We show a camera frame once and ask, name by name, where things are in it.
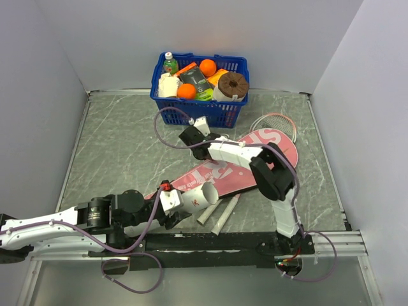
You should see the pink racket cover bag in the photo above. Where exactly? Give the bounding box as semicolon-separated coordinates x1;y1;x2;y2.
143;127;299;201

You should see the white shuttlecock tube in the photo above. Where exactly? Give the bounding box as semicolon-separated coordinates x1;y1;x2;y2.
124;182;219;237

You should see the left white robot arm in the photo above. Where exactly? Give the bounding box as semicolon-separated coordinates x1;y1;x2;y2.
1;189;191;264

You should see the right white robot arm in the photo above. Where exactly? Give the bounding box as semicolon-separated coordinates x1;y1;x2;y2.
179;126;305;254

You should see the blue plastic basket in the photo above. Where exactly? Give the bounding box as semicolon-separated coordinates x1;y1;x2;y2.
150;52;250;128

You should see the orange fruit front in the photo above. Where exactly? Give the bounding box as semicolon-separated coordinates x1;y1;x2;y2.
177;84;197;99

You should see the orange fruit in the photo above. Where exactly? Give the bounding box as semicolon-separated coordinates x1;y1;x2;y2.
200;59;217;77
177;84;197;99

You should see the black green box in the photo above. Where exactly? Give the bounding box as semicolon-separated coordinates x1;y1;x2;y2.
178;66;213;101

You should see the white crumpled paper bag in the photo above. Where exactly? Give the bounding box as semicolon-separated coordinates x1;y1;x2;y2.
157;73;180;98

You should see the orange snack packet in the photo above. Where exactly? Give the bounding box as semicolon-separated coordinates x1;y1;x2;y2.
207;69;228;87

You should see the orange carton box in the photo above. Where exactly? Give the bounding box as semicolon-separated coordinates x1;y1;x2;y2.
173;62;197;77

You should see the orange fruit rear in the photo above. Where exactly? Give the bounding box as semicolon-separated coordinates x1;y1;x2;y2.
200;59;217;77

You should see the green drink bottle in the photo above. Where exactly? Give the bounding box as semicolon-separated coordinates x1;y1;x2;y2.
163;52;179;75

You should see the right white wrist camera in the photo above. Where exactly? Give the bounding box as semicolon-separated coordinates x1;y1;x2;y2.
193;116;210;136

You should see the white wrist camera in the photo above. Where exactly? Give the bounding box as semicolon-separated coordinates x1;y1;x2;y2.
159;182;183;215
193;116;210;136

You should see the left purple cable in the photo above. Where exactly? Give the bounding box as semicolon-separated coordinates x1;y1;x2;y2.
0;187;166;293

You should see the purple cable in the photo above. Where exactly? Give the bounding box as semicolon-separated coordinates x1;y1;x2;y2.
153;107;338;282
0;187;166;293

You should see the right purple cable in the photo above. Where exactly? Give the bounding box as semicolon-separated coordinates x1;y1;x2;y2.
153;107;338;282

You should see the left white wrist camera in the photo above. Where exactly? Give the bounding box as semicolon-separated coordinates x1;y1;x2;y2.
159;182;183;215

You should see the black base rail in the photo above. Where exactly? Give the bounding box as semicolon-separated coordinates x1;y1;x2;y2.
87;231;319;272

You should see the aluminium mounting rail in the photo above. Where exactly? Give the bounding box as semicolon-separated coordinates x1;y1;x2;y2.
310;231;368;257

